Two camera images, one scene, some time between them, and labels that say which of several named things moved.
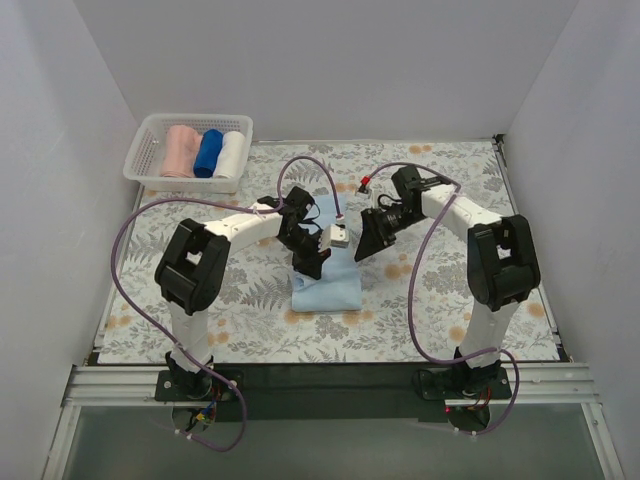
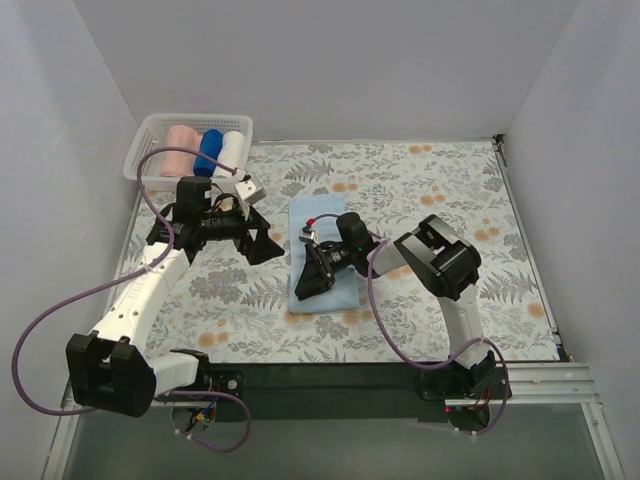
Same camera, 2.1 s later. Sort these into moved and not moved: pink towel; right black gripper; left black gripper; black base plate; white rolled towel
Moved: left black gripper; right black gripper
Not moved: black base plate; white rolled towel; pink towel
